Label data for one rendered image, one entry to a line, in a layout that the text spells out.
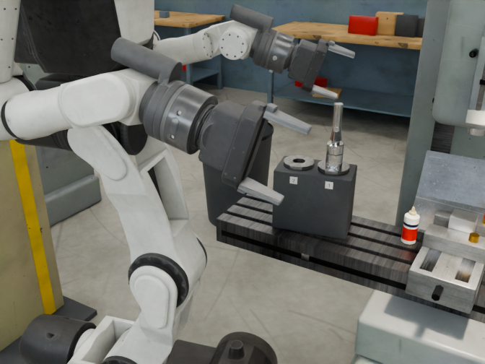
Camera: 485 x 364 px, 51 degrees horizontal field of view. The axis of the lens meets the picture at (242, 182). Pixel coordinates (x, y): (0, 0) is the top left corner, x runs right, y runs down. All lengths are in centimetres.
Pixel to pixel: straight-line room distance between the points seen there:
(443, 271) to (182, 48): 81
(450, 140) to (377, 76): 409
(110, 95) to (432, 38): 118
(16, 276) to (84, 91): 186
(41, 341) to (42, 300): 118
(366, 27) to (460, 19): 396
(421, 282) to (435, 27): 77
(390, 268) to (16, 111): 98
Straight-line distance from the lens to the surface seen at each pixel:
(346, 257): 144
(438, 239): 137
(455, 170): 175
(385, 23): 518
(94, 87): 72
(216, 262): 301
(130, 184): 105
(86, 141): 105
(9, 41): 89
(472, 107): 119
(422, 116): 174
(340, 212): 146
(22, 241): 248
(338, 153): 143
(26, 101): 84
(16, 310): 260
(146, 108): 70
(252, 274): 292
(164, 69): 71
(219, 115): 67
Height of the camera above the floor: 170
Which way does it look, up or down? 25 degrees down
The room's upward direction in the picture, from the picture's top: straight up
